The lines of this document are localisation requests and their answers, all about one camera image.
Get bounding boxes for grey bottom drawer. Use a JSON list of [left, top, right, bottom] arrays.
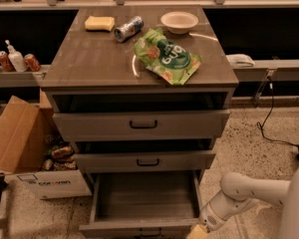
[[80, 171, 202, 239]]

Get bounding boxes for grey drawer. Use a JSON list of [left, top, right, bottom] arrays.
[[75, 150, 215, 173], [80, 171, 202, 239], [53, 110, 229, 141]]

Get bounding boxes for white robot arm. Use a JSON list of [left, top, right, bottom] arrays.
[[186, 168, 299, 239]]

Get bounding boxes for grey middle drawer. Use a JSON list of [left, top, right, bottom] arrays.
[[75, 150, 215, 173]]

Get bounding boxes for grey drawer cabinet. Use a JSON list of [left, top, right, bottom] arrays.
[[39, 5, 240, 184]]

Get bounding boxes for grey top drawer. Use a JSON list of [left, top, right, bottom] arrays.
[[53, 110, 229, 141]]

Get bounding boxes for snack packets in box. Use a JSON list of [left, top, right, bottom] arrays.
[[41, 144, 77, 171]]

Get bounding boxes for white folded cloth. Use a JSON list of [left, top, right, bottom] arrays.
[[226, 54, 255, 68]]

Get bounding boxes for green snack bag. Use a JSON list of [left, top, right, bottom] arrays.
[[134, 28, 201, 85]]

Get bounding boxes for brown cardboard box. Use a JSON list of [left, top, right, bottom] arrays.
[[0, 96, 91, 199]]

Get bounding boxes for white paper bowl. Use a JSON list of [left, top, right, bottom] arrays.
[[160, 11, 198, 35]]

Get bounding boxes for silver blue drink can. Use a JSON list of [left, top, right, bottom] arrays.
[[115, 16, 144, 42]]

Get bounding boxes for yellow sponge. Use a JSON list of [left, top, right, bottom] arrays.
[[85, 16, 115, 32]]

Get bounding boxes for red soda can right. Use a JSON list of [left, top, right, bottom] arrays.
[[24, 54, 41, 72]]

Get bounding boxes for red soda can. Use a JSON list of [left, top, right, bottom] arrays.
[[24, 54, 41, 72], [0, 51, 14, 72]]

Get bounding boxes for white pump bottle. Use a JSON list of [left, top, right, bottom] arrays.
[[5, 40, 27, 72]]

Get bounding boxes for red soda can left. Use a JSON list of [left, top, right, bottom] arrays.
[[0, 51, 14, 72]]

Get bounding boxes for black floor cable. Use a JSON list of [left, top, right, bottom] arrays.
[[255, 75, 299, 147]]

